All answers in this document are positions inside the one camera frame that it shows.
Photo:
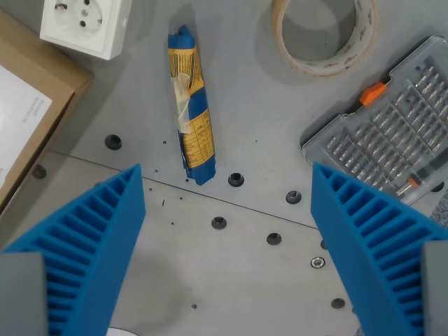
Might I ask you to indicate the white wall socket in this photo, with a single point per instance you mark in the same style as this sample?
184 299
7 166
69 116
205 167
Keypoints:
105 35

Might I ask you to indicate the grey screwdriver bit case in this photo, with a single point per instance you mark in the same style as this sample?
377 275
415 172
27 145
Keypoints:
385 140

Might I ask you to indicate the orange collar driver bit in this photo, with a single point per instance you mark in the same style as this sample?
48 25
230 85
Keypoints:
412 182

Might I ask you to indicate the brown cardboard box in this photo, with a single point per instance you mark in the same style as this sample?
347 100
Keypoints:
45 73

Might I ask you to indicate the beige tape roll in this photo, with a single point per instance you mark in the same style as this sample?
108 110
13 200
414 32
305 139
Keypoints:
315 66

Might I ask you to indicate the orange case latch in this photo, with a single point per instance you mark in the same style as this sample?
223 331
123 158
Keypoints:
372 94

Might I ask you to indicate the silver table screw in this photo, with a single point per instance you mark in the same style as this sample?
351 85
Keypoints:
318 262

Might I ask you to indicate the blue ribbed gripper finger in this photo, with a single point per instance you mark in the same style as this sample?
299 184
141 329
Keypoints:
353 245
91 245

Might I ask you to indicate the blue and yellow rolled bag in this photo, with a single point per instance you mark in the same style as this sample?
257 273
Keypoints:
201 105

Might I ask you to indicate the white paper label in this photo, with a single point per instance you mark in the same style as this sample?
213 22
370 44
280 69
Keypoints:
17 112

